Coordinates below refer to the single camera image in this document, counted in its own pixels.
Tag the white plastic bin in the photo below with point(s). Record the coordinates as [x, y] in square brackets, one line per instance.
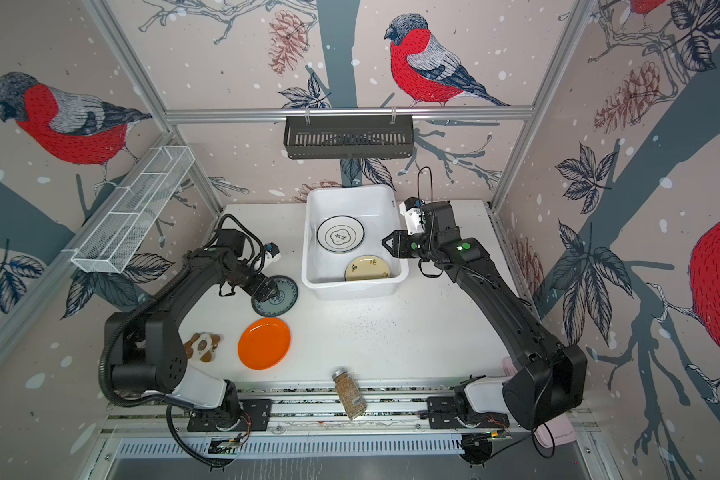
[322, 272]

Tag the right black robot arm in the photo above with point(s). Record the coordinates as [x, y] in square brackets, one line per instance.
[550, 376]

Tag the teal patterned plate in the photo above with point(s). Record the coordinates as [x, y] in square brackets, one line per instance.
[282, 302]

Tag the orange plate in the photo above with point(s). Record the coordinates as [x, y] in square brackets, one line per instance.
[264, 343]

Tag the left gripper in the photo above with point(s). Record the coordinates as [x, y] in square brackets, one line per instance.
[264, 294]

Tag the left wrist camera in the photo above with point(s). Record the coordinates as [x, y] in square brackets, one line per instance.
[270, 254]

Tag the beige plate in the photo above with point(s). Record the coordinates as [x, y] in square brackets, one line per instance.
[368, 267]

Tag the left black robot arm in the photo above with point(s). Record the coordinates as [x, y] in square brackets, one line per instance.
[143, 358]

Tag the white plate green rim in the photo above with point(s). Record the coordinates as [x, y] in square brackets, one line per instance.
[340, 234]

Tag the pink flat case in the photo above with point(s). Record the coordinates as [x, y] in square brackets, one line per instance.
[558, 431]

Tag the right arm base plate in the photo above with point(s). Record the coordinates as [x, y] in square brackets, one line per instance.
[453, 412]

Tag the brown white dog coaster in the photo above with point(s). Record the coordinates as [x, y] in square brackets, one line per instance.
[202, 346]

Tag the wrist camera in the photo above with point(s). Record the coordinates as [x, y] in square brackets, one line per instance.
[270, 254]
[412, 213]

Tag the glass spice jar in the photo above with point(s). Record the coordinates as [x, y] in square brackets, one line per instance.
[349, 394]

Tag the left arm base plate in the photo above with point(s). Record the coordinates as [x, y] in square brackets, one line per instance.
[246, 415]

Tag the small circuit board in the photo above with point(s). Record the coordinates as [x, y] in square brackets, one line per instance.
[225, 446]

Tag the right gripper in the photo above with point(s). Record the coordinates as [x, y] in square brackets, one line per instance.
[402, 239]

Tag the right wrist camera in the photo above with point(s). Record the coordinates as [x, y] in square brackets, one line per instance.
[412, 213]

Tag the black hanging wall basket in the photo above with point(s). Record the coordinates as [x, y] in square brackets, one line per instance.
[349, 137]

